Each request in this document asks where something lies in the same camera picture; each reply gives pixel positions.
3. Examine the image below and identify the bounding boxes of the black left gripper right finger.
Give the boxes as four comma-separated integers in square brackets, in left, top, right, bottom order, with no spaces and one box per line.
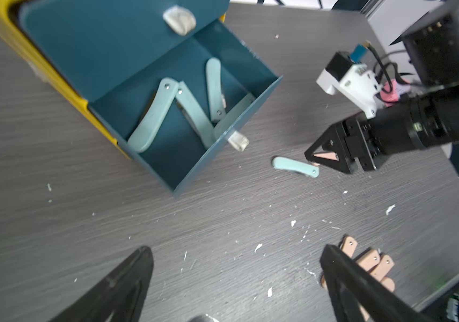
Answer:
[320,244,431,321]

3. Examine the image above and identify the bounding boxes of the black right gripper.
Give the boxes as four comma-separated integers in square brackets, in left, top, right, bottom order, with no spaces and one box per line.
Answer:
[304,114,390,174]

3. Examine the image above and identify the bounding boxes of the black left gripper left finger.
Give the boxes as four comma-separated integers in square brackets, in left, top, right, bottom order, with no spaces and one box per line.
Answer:
[51,246,154,321]

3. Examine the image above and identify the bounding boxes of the teal fruit knife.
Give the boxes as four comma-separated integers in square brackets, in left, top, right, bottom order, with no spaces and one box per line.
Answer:
[272,156,319,178]
[127,77,179,153]
[205,57,226,123]
[176,81,215,150]

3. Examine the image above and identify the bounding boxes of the teal drawer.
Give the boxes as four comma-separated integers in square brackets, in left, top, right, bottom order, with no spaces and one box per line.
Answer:
[89,21,281,195]
[19,0,229,101]

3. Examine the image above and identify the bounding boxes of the teal top drawer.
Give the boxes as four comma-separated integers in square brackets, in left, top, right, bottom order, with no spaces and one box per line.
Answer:
[19,0,229,101]

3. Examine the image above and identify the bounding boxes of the yellow drawer cabinet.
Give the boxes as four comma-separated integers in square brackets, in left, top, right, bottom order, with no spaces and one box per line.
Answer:
[0,1,119,147]

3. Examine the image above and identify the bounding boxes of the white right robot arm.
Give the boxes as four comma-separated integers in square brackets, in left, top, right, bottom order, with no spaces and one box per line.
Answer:
[304,1,459,174]

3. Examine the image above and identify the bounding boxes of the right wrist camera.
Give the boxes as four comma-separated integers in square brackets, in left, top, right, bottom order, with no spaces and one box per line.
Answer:
[317,44,382,119]

